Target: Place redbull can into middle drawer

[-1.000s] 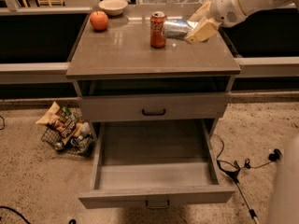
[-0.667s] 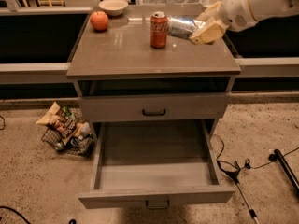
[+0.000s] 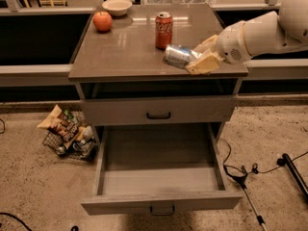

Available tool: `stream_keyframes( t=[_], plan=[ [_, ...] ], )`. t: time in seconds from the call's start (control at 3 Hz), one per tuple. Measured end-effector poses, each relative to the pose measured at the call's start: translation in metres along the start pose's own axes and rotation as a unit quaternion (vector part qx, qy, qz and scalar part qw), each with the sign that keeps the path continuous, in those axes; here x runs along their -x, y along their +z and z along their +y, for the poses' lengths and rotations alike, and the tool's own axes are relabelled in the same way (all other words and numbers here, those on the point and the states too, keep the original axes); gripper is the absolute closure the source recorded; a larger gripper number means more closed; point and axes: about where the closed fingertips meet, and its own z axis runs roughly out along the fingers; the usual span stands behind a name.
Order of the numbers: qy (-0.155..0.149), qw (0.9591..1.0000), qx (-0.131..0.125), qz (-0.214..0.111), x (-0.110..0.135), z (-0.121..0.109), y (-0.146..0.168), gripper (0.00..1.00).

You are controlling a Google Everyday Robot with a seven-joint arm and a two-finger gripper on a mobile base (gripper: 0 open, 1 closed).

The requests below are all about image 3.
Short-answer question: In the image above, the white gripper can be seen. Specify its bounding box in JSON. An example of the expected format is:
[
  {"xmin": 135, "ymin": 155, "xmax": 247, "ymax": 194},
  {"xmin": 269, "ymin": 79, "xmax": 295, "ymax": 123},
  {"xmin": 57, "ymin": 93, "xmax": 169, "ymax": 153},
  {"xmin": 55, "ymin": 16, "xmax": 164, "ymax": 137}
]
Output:
[{"xmin": 186, "ymin": 20, "xmax": 251, "ymax": 75}]

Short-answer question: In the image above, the silver blue redbull can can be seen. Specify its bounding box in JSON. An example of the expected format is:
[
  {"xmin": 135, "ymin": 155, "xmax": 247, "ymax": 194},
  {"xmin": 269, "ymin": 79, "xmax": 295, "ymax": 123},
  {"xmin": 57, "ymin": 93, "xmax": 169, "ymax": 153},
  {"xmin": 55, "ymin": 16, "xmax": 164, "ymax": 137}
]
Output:
[{"xmin": 164, "ymin": 44, "xmax": 201, "ymax": 68}]

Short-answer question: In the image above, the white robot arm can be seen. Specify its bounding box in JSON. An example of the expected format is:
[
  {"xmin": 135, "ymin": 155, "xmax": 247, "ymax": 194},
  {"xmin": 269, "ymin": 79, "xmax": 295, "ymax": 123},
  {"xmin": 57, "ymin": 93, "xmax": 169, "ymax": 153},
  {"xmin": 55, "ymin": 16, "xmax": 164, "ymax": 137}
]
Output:
[{"xmin": 186, "ymin": 0, "xmax": 308, "ymax": 75}]

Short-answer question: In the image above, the red coca-cola can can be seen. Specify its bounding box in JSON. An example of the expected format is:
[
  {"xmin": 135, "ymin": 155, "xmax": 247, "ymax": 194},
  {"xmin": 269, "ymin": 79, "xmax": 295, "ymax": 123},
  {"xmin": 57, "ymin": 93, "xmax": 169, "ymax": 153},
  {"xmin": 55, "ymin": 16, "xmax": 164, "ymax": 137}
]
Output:
[{"xmin": 155, "ymin": 12, "xmax": 173, "ymax": 49}]

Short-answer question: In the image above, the closed grey top drawer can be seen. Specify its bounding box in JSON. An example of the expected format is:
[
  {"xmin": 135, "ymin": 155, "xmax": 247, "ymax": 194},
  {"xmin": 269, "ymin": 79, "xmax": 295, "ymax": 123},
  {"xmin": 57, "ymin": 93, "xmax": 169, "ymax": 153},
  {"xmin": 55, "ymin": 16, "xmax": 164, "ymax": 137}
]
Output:
[{"xmin": 81, "ymin": 95, "xmax": 235, "ymax": 126}]

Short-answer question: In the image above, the grey drawer cabinet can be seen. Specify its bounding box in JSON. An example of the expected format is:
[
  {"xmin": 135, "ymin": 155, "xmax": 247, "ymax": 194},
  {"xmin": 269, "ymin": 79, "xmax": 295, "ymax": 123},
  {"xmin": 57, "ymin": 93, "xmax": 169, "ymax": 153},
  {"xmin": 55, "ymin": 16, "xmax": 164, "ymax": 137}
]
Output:
[{"xmin": 68, "ymin": 3, "xmax": 250, "ymax": 217}]

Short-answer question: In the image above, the open grey middle drawer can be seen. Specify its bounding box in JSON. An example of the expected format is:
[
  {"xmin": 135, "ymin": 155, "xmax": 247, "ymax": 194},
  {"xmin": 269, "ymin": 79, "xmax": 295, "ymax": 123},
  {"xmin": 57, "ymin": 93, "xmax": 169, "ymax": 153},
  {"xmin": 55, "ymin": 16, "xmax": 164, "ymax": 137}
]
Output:
[{"xmin": 82, "ymin": 123, "xmax": 242, "ymax": 216}]

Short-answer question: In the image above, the white bowl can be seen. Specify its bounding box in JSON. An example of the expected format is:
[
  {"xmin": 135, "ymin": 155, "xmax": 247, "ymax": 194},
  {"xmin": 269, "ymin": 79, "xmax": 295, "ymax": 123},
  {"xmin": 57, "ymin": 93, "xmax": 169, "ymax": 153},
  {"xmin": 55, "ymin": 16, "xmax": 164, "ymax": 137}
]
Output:
[{"xmin": 102, "ymin": 0, "xmax": 132, "ymax": 16}]

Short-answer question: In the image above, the red apple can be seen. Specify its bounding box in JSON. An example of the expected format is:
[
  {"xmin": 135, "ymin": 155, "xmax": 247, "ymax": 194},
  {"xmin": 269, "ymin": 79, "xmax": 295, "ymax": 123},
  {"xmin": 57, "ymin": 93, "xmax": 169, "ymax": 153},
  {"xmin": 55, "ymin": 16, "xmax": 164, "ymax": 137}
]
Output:
[{"xmin": 92, "ymin": 12, "xmax": 113, "ymax": 32}]

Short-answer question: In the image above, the black silver tripod leg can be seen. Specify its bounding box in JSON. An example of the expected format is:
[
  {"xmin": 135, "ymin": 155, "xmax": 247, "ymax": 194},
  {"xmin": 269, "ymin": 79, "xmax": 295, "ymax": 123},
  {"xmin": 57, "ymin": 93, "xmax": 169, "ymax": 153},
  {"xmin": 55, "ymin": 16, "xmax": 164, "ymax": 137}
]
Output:
[{"xmin": 223, "ymin": 166, "xmax": 269, "ymax": 231}]

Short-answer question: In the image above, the black stand leg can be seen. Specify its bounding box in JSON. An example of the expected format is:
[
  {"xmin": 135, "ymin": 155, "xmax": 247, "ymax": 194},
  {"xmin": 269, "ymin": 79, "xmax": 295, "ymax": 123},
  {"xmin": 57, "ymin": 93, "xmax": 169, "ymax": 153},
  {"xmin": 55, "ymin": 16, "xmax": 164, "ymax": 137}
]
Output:
[{"xmin": 277, "ymin": 153, "xmax": 308, "ymax": 200}]

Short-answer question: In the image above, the yellow brown snack bag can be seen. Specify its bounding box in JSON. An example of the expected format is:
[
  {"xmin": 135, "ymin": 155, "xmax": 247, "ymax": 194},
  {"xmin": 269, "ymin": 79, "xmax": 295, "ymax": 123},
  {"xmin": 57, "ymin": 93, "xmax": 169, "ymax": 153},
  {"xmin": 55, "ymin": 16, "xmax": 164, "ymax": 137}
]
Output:
[{"xmin": 38, "ymin": 105, "xmax": 85, "ymax": 148}]

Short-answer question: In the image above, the black floor cable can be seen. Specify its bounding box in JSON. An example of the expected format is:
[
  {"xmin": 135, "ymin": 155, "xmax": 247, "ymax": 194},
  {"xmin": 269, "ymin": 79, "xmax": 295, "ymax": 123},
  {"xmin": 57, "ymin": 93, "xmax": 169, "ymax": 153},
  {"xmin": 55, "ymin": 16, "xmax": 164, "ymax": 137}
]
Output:
[{"xmin": 219, "ymin": 138, "xmax": 308, "ymax": 175}]

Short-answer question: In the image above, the black wire basket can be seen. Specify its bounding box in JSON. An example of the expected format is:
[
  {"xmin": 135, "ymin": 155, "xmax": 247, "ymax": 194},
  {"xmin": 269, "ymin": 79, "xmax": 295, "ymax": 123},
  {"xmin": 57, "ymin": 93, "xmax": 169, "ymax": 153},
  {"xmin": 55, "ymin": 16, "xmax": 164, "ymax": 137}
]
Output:
[{"xmin": 42, "ymin": 110, "xmax": 97, "ymax": 162}]

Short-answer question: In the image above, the black cable lower left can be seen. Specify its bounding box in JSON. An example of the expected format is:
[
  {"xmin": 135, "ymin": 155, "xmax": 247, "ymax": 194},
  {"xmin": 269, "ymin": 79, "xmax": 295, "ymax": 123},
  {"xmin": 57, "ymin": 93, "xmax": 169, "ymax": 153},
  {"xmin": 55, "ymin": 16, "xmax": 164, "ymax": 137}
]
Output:
[{"xmin": 0, "ymin": 211, "xmax": 80, "ymax": 231}]

